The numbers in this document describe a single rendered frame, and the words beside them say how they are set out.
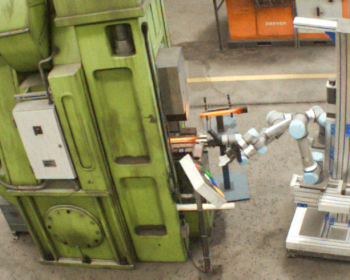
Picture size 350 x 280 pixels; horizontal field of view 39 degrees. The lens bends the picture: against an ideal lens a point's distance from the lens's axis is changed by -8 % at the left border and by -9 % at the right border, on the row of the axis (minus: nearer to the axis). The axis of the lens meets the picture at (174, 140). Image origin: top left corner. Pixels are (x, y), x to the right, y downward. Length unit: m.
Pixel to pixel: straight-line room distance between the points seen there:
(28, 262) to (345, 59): 3.40
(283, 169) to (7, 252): 2.94
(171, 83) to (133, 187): 0.89
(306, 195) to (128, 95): 1.57
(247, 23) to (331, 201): 4.07
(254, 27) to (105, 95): 4.20
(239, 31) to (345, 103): 4.01
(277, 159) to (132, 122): 2.19
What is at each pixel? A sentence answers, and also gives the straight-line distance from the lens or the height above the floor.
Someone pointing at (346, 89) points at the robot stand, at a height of 1.57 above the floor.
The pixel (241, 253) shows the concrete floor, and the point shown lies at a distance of 4.67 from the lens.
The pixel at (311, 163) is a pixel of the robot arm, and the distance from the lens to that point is 3.80.
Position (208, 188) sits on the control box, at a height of 1.14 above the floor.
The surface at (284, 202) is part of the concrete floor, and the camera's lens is 5.09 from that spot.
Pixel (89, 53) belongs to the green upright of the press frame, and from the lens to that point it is 3.50.
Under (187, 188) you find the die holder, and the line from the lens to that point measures 4.44.
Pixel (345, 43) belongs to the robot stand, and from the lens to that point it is 3.55.
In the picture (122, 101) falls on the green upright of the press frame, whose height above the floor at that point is 1.63.
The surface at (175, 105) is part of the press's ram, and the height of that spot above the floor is 1.44.
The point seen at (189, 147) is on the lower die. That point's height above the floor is 0.99.
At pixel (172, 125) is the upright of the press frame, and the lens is 4.50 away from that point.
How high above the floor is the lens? 3.56
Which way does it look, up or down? 36 degrees down
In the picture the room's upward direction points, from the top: 10 degrees counter-clockwise
